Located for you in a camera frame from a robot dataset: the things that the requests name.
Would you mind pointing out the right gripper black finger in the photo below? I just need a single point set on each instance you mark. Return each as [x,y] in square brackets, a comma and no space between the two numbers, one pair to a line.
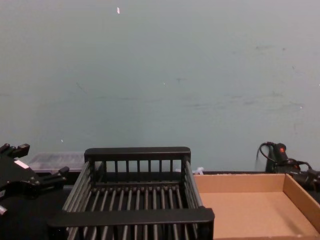
[312,178]

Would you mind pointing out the clear plastic case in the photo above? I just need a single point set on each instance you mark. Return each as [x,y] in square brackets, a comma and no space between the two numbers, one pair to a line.
[55,160]

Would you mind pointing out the shallow brown cardboard tray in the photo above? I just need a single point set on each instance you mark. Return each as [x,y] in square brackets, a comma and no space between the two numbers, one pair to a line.
[250,212]

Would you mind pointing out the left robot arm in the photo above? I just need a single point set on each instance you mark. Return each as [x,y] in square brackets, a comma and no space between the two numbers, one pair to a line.
[15,220]

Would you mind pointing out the black rack with steel bars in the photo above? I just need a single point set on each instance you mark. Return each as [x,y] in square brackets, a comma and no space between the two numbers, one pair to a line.
[137,153]

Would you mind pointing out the small white three-armed plastic piece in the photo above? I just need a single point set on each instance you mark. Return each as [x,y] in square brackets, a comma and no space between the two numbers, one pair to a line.
[198,171]

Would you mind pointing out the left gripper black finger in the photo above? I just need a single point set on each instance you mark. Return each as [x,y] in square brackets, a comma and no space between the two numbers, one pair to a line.
[16,151]
[51,178]

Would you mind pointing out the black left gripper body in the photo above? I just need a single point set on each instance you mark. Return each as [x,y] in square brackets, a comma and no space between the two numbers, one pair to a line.
[17,177]

